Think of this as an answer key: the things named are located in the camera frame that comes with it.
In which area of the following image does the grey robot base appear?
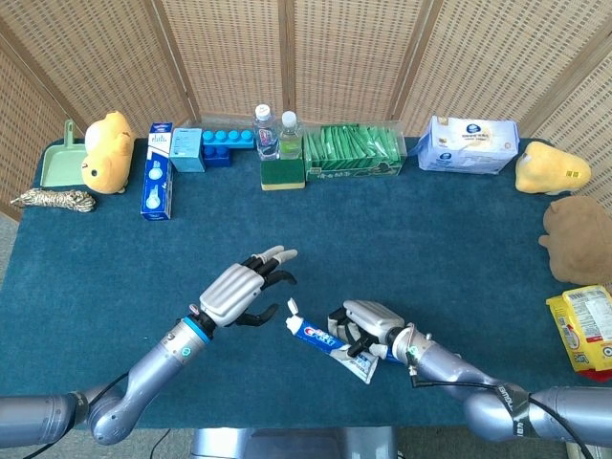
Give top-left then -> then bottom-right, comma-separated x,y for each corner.
189,425 -> 398,459

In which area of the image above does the coiled braided rope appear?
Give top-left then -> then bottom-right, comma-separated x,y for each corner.
10,187 -> 97,214

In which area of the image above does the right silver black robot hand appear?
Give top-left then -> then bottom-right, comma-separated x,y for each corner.
327,299 -> 405,359

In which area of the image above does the dark blue building block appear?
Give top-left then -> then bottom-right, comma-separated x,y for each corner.
203,145 -> 234,169

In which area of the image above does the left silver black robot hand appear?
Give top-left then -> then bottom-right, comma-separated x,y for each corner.
198,246 -> 298,329

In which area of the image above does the yellow snack bag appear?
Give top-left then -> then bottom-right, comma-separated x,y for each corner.
546,284 -> 612,383

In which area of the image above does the light green dustpan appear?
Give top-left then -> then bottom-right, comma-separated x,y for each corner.
39,119 -> 89,188

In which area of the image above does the light blue small carton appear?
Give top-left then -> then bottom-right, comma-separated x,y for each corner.
169,126 -> 207,174

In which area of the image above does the brown plush toy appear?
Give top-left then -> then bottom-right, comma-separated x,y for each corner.
538,194 -> 612,284

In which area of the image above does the white blue tissue pack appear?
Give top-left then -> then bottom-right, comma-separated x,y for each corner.
411,115 -> 520,176

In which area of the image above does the right arm wrist cable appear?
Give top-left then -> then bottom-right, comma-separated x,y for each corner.
404,324 -> 594,459

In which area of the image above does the yellow chick plush toy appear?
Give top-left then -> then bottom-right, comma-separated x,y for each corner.
79,110 -> 136,195

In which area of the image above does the green yellow sponge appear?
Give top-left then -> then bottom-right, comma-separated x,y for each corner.
260,158 -> 307,192

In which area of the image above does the blue toothpaste carton box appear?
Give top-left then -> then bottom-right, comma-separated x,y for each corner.
140,121 -> 174,222

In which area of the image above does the clear bottle with pink label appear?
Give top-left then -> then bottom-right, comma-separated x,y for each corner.
252,104 -> 280,163

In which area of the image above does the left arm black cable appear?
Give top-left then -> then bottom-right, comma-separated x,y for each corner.
18,372 -> 131,459

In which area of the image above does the yellow plush with tag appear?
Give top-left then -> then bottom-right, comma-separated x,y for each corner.
514,141 -> 593,196

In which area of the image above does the woven rattan folding screen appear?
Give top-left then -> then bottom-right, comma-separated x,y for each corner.
0,0 -> 612,221

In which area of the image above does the long light blue building block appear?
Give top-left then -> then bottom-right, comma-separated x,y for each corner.
201,129 -> 256,150

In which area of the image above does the green tea drink bottle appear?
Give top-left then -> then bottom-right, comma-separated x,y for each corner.
278,110 -> 304,162

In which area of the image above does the teal table cloth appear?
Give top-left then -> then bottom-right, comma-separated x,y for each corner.
0,137 -> 612,429

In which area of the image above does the green tea bag box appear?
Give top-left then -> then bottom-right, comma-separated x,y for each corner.
303,122 -> 408,183

